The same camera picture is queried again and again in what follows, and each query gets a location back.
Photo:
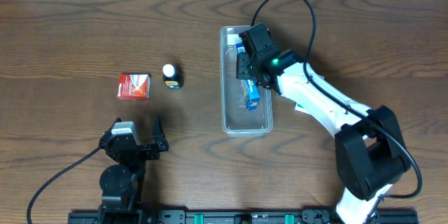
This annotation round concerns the red orange medicine box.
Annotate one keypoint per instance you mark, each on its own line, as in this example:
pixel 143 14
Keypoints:
pixel 134 87

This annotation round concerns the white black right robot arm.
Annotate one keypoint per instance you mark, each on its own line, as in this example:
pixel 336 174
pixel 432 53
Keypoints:
pixel 371 155

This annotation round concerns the clear plastic container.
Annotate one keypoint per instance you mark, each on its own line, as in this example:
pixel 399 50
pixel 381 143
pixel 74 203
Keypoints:
pixel 237 120

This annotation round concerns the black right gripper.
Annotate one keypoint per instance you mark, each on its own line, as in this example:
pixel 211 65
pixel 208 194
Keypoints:
pixel 243 66

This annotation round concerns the dark bottle white cap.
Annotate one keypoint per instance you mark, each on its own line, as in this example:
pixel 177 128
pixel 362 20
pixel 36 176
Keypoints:
pixel 171 77

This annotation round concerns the white green medicine box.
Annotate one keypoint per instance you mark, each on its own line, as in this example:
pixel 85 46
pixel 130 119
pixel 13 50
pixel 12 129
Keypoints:
pixel 299 108

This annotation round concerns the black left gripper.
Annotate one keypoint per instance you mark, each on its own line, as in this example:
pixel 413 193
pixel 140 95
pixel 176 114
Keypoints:
pixel 138 149

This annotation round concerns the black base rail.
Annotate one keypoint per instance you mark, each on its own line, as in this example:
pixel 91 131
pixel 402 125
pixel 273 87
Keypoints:
pixel 319 216

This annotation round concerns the blue medicine box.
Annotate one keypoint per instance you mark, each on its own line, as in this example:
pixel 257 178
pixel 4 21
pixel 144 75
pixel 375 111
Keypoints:
pixel 250 92

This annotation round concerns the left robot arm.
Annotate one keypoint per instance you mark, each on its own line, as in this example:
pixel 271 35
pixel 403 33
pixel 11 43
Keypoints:
pixel 122 183

